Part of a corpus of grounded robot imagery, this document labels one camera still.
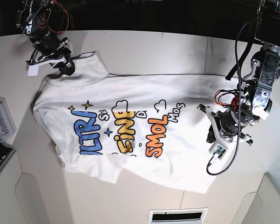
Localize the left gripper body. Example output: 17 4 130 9
197 104 253 145

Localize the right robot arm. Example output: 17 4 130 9
16 0 75 77

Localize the white table vent slot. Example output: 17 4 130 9
148 208 208 224

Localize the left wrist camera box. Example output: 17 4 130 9
209 141 228 160

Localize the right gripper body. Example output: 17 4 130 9
26 37 71 67

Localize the white printed t-shirt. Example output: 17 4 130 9
33 52 238 194

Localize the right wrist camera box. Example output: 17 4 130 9
28 65 39 77

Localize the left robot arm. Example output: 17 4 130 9
206 0 280 144

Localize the clear plastic parts box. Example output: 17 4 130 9
0 97 17 143

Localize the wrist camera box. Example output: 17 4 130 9
209 141 228 160
28 65 39 77

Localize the braided camera cable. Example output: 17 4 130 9
205 133 241 176

